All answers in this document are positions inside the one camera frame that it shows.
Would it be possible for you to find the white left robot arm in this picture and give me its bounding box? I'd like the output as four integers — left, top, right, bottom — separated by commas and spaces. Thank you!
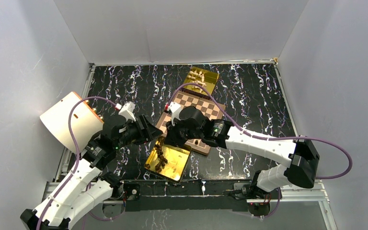
20, 115, 163, 230

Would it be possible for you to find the pile of dark chess pieces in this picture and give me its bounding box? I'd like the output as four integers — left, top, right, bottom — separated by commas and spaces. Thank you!
154, 138, 168, 173

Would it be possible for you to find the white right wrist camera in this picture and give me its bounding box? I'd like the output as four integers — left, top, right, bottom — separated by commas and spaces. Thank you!
167, 102, 183, 126

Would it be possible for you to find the gold tin with light pieces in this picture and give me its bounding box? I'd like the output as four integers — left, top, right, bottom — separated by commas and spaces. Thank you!
181, 67, 219, 99

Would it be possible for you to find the pile of light chess pieces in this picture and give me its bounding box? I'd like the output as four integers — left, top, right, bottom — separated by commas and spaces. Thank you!
187, 70, 207, 87

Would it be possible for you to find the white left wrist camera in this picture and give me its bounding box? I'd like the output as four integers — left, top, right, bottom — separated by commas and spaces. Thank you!
118, 102, 136, 121

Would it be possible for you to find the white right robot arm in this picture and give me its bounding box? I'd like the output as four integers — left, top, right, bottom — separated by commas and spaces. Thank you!
164, 103, 320, 198

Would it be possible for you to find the gold tin with dark pieces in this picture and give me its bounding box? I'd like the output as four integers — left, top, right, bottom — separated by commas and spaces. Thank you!
144, 136, 192, 184

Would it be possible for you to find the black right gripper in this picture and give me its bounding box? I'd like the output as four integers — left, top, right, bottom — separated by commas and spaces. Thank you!
164, 116, 203, 148

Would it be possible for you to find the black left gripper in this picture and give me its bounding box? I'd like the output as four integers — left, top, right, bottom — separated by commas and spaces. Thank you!
114, 115, 163, 149

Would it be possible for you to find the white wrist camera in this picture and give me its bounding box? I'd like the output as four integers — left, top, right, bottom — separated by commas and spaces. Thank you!
118, 102, 136, 121
167, 102, 183, 126

